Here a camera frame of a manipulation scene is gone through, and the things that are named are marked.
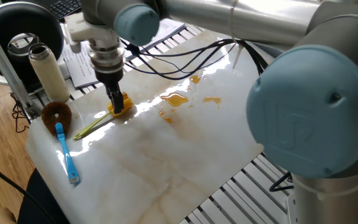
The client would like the cream thermos bottle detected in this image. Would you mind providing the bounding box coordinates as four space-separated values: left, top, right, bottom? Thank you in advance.
29 42 71 103

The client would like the black chair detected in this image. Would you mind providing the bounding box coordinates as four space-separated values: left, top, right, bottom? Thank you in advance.
17 167 71 224

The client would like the yellow sponge brush green handle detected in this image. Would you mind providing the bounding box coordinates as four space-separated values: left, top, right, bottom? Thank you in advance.
73 92 134 141

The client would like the black computer keyboard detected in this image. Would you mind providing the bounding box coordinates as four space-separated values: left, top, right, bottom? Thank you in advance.
48 0 83 20

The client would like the aluminium frame bar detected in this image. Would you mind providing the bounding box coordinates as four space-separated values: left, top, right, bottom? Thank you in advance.
0 12 43 119

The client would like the white plastic wrist mount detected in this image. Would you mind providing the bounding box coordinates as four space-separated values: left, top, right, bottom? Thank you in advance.
64 12 121 54

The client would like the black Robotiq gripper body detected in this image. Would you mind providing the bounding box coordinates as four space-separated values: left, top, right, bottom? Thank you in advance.
94 68 124 93

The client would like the large orange sauce puddle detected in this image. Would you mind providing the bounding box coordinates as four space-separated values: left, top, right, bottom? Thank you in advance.
160 92 190 108

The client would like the black gripper cable bundle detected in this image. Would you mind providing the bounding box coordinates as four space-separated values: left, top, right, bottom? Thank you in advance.
121 39 269 82

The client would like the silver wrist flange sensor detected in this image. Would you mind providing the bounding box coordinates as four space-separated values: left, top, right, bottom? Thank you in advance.
88 39 126 75

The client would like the elongated orange sauce puddle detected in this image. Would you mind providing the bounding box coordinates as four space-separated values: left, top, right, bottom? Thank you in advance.
202 96 222 109

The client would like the small orange sauce puddle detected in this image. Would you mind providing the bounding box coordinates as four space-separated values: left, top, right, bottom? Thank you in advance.
158 111 173 124

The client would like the white paper sheet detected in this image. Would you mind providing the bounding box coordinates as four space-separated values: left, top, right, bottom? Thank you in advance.
62 40 106 90

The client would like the white marble table board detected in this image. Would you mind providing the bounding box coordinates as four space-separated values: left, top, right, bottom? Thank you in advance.
25 29 265 224

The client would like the brown bristle brush blue handle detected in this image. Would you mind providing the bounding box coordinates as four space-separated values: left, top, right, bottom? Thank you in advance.
41 101 81 187

